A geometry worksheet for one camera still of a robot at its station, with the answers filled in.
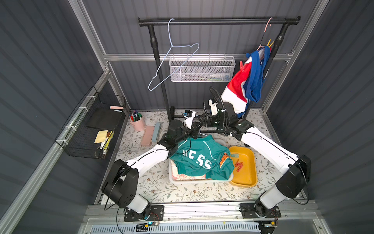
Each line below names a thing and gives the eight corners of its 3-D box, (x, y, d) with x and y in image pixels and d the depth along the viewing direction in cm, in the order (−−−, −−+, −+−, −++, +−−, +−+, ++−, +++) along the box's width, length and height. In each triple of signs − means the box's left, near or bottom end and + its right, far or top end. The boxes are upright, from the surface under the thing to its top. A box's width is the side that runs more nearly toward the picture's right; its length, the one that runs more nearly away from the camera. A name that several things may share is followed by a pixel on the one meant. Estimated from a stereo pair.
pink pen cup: (134, 131, 109) (129, 119, 99) (136, 123, 114) (131, 112, 104) (144, 131, 109) (139, 119, 99) (146, 123, 114) (142, 112, 104)
